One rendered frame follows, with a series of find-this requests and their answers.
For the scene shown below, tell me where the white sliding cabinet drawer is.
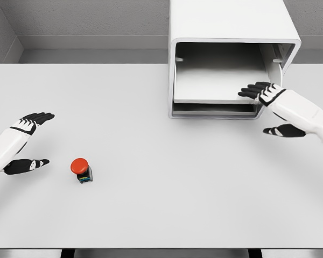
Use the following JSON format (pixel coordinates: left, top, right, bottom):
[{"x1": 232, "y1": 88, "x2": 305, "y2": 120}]
[{"x1": 173, "y1": 42, "x2": 283, "y2": 105}]

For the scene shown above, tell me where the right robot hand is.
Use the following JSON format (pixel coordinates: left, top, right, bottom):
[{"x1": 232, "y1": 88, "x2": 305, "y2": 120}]
[{"x1": 237, "y1": 81, "x2": 321, "y2": 140}]

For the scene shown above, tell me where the red button load switch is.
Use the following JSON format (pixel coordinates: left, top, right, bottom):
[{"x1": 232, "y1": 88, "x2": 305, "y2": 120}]
[{"x1": 69, "y1": 157, "x2": 94, "y2": 185}]

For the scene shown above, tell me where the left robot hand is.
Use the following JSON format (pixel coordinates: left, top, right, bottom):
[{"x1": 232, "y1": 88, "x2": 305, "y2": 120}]
[{"x1": 0, "y1": 112, "x2": 55, "y2": 176}]

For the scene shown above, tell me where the white tabletop storage cabinet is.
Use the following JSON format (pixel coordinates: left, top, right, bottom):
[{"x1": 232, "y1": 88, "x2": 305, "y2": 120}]
[{"x1": 167, "y1": 0, "x2": 302, "y2": 120}]

